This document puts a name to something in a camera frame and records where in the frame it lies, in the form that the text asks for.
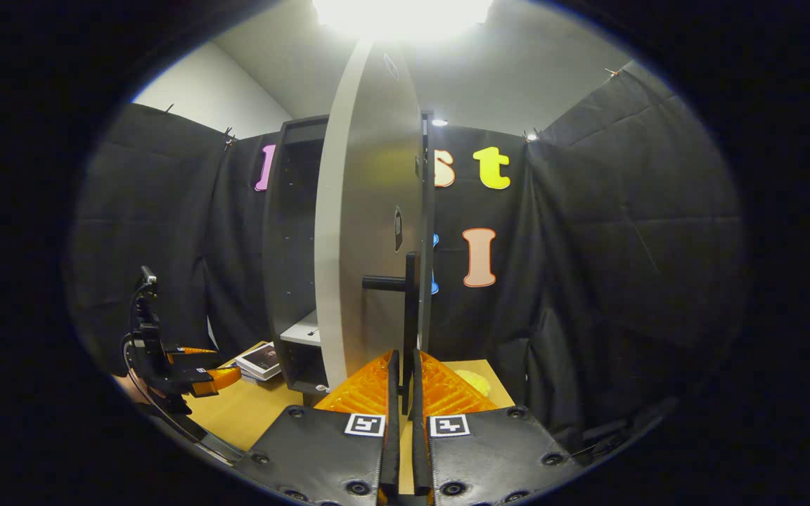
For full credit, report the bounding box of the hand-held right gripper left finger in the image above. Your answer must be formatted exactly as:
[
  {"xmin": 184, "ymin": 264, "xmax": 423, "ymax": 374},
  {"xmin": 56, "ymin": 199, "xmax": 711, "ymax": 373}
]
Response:
[{"xmin": 233, "ymin": 350, "xmax": 401, "ymax": 506}]

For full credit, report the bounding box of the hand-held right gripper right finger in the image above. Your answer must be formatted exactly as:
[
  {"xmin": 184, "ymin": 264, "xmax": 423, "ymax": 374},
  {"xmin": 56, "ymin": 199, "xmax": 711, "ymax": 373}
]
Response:
[{"xmin": 412, "ymin": 349, "xmax": 581, "ymax": 506}]

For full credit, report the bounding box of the black door handle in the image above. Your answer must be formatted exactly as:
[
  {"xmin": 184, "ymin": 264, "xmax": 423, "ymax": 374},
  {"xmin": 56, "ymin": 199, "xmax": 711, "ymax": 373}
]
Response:
[{"xmin": 361, "ymin": 252, "xmax": 420, "ymax": 415}]

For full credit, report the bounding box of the dark grey cabinet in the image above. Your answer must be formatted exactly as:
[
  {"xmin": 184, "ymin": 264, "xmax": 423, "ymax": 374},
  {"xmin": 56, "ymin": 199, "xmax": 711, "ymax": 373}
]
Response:
[{"xmin": 262, "ymin": 111, "xmax": 437, "ymax": 396}]

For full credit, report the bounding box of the white cabinet shelf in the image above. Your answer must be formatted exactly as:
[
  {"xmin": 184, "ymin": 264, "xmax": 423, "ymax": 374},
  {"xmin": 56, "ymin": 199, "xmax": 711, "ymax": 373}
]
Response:
[{"xmin": 280, "ymin": 309, "xmax": 321, "ymax": 346}]

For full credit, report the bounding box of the white book with dark cover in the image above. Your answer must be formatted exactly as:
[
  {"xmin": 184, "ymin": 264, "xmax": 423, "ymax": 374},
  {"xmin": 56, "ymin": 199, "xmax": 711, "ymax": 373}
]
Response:
[{"xmin": 235, "ymin": 342, "xmax": 283, "ymax": 377}]

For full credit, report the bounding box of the yellow sponge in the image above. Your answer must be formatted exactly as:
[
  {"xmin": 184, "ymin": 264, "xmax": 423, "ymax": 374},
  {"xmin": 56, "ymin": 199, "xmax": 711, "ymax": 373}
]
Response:
[{"xmin": 456, "ymin": 369, "xmax": 494, "ymax": 398}]

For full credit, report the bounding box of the black backdrop cloth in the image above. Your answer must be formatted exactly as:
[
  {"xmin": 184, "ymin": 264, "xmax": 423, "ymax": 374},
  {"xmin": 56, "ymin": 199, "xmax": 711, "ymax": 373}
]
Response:
[{"xmin": 60, "ymin": 60, "xmax": 747, "ymax": 450}]

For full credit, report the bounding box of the ceiling light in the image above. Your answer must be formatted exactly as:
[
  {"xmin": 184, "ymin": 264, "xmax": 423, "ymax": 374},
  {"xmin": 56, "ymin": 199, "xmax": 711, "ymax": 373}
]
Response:
[{"xmin": 314, "ymin": 0, "xmax": 494, "ymax": 43}]

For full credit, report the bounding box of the black cable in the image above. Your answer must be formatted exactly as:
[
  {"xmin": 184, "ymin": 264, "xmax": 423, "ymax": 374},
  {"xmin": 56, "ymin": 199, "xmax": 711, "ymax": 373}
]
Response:
[{"xmin": 122, "ymin": 337, "xmax": 244, "ymax": 463}]

